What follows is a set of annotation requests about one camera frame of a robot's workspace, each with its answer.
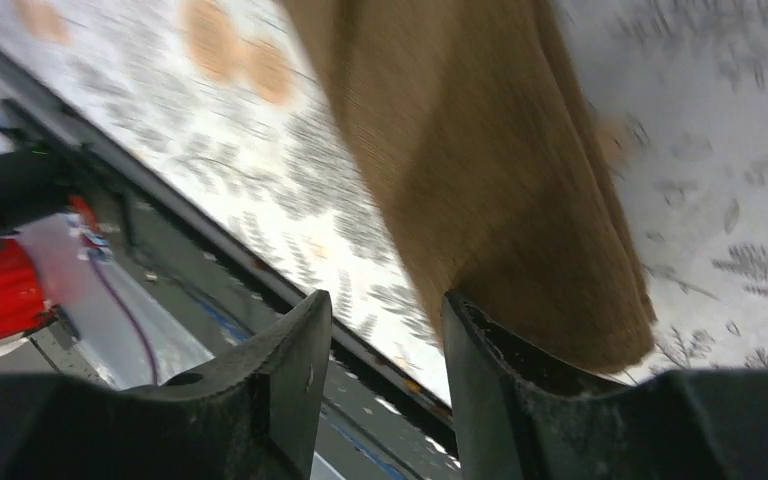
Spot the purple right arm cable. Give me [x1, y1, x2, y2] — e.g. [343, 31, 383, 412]
[85, 254, 160, 387]

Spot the brown cloth napkin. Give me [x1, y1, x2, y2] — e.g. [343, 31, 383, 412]
[284, 0, 656, 373]

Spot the red white object below table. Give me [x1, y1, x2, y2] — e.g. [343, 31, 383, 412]
[0, 238, 60, 346]

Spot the floral patterned table mat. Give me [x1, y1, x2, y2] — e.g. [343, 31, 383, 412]
[0, 1, 768, 398]

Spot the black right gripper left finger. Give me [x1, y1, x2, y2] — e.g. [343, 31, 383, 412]
[0, 290, 332, 479]

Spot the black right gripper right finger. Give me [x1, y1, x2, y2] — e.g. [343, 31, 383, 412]
[442, 292, 768, 479]

